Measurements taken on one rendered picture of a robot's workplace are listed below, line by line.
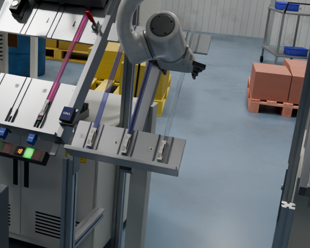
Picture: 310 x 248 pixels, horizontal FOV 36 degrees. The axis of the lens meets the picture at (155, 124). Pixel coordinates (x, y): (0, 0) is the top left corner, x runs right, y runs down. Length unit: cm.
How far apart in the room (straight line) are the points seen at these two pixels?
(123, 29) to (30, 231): 126
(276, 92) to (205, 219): 241
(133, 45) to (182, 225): 153
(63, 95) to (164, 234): 107
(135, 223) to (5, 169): 70
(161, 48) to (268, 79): 364
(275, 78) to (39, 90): 337
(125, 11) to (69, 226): 84
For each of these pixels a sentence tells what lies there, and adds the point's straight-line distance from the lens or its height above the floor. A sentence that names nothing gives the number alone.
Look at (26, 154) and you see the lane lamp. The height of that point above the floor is 65.
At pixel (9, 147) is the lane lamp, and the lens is 167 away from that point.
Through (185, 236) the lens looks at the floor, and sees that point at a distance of 249.
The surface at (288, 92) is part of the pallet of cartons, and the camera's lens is 485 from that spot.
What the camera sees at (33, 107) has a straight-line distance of 169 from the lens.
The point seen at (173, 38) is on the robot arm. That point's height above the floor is 111.
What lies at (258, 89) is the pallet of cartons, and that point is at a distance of 482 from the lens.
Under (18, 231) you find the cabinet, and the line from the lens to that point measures 227.
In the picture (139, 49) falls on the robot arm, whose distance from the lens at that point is 121.
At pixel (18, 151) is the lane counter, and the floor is 65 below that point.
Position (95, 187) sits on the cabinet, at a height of 40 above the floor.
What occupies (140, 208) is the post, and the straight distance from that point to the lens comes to 169.
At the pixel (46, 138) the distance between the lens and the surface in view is 164.
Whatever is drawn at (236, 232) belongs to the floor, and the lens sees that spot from 261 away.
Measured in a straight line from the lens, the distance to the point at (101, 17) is 184.
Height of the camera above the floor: 127
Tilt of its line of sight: 18 degrees down
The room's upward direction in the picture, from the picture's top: 5 degrees clockwise
